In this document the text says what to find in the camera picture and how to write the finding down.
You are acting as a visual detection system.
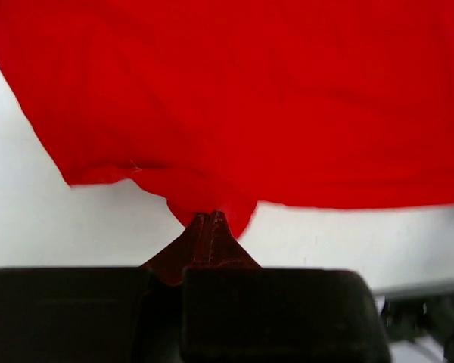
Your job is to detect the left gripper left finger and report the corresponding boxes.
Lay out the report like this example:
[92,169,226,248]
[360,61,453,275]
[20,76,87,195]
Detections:
[0,214,208,362]

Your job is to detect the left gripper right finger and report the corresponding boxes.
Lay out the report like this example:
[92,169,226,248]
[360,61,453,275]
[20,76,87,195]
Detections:
[181,212,391,362]

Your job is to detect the red t-shirt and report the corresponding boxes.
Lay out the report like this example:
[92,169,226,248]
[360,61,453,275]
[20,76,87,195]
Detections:
[0,1,454,235]

